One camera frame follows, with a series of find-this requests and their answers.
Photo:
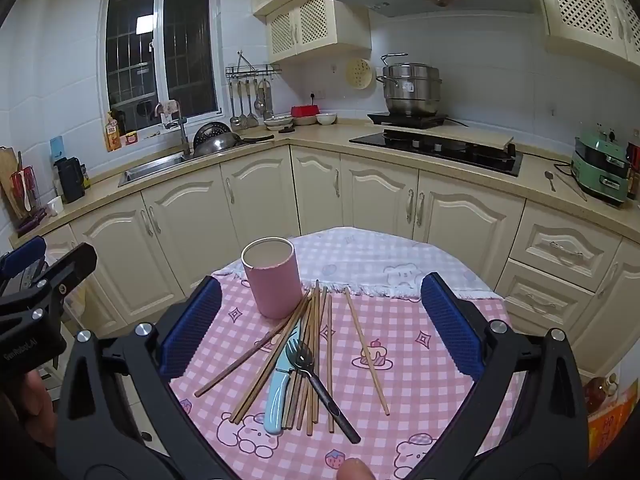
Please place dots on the black induction cooker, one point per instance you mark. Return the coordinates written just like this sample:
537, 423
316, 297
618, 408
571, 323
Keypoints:
400, 120

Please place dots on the pink utensil cup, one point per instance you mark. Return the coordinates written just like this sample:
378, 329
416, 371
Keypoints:
275, 280

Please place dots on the white bowl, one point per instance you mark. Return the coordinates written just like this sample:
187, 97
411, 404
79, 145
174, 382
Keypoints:
326, 119
305, 120

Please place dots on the person's right hand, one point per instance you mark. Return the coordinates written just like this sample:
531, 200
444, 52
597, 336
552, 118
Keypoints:
355, 471

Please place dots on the pink checked tablecloth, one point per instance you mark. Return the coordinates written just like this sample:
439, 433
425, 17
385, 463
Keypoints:
425, 395

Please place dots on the hanging steel kitchen utensil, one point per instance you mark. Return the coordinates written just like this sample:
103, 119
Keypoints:
259, 104
234, 121
252, 119
243, 120

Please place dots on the yellow snack box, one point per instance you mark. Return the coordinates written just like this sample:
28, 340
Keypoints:
112, 135

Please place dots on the kitchen window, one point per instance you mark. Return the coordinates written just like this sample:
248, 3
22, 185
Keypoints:
190, 35

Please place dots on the small red box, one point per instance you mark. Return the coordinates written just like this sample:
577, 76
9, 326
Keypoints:
131, 138

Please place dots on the pale lilac checked cloth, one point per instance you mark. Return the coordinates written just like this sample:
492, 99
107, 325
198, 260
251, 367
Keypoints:
360, 255

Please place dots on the pile of wooden chopsticks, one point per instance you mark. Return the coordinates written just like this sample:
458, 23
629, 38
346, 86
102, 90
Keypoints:
312, 355

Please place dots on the wall socket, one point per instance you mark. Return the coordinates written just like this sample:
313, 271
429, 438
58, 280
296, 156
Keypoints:
317, 94

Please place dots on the steel wok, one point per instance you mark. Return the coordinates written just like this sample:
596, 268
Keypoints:
220, 144

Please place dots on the wooden cutting board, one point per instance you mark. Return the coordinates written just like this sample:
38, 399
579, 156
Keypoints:
7, 170

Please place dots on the blue box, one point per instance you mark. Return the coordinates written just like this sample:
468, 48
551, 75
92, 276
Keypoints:
57, 147

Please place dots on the steel spoon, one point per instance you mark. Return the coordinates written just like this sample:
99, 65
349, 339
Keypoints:
549, 176

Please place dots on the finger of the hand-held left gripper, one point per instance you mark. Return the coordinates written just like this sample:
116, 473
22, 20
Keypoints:
22, 257
70, 267

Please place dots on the red container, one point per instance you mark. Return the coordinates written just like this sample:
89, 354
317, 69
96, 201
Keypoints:
305, 110

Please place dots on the black metal fork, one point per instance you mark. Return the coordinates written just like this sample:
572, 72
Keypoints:
320, 390

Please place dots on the steel faucet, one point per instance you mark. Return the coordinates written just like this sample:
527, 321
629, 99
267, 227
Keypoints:
182, 135

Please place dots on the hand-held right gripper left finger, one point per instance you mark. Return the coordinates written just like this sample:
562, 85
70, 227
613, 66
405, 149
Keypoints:
192, 330

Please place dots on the steel sink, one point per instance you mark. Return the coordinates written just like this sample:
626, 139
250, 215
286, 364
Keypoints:
150, 167

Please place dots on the light blue knife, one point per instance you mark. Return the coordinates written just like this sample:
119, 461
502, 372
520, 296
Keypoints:
280, 395

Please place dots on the small white cup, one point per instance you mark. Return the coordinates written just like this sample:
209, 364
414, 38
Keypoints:
55, 206

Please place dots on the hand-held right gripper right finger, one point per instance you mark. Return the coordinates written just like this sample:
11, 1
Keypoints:
452, 330

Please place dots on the black kettle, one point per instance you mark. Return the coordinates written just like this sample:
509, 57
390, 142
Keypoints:
70, 180

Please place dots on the stacked white bowls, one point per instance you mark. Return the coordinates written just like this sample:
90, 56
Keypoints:
278, 121

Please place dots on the cream lower kitchen cabinets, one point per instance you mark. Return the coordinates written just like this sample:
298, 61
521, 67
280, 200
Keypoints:
380, 195

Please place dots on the amber bottle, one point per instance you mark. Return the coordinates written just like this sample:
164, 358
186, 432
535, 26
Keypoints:
595, 394

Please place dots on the dark metal colander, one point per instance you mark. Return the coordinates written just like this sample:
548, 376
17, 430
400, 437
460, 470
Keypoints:
210, 131

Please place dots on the red utensil holder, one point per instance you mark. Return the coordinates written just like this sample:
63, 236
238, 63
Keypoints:
25, 190

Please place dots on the green electric cooker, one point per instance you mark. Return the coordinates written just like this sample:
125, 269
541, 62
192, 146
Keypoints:
597, 170

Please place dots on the orange cardboard box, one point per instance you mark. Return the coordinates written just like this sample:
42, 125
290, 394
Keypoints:
610, 425

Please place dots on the cream lattice upper cabinet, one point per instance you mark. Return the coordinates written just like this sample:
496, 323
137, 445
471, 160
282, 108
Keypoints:
575, 0

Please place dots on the black gas hob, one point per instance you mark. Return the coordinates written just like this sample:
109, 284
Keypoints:
450, 152

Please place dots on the steel steamer pot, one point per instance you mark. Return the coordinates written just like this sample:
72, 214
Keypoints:
410, 95

